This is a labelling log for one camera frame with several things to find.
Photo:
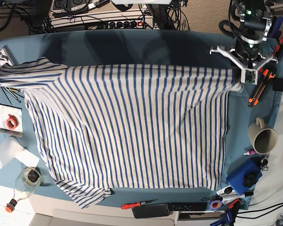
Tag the white packaged device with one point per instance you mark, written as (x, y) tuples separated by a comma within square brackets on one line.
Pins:
[(7, 57)]

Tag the black power strip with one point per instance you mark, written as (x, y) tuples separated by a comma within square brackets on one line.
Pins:
[(120, 25)]

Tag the black square block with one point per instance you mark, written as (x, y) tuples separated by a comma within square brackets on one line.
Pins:
[(277, 84)]

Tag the blue box with black knob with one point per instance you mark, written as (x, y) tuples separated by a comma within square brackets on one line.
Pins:
[(245, 176)]

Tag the red tape roll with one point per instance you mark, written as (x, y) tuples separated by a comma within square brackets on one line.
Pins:
[(11, 122)]

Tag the blue clamp top right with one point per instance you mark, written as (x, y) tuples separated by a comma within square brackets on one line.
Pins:
[(274, 31)]

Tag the blue table cloth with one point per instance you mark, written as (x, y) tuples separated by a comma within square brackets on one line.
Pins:
[(106, 47)]

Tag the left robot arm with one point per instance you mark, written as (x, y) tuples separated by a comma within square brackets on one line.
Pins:
[(249, 22)]

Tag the black marker pen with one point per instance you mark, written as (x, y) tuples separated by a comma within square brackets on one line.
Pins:
[(237, 196)]

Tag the orange black clamp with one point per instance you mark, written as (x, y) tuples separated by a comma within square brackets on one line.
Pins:
[(281, 48)]

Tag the purple tape roll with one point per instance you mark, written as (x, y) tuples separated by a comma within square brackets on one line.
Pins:
[(215, 204)]

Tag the black zip ties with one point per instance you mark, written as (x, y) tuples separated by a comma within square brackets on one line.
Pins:
[(8, 93)]

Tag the pink white small tube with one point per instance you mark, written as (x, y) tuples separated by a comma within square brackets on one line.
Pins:
[(250, 152)]

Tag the beige ceramic mug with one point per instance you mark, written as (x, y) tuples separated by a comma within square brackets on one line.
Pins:
[(263, 138)]

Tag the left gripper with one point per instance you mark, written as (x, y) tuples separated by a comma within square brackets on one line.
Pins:
[(248, 59)]

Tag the red handled screwdriver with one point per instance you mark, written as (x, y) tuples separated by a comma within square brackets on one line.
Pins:
[(137, 204)]

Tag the blue black spring clamp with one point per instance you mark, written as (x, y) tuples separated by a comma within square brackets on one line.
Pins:
[(229, 216)]

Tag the clear glass bottle orange cap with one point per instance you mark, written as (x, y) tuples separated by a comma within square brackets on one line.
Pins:
[(26, 184)]

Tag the black remote control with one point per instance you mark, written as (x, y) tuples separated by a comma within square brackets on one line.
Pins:
[(187, 206)]

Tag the orange black utility knife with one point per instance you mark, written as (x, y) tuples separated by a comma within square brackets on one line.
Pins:
[(266, 76)]

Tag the black smartphone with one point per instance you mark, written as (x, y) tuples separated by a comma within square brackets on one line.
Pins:
[(151, 211)]

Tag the blue white striped T-shirt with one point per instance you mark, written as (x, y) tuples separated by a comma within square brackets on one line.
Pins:
[(131, 126)]

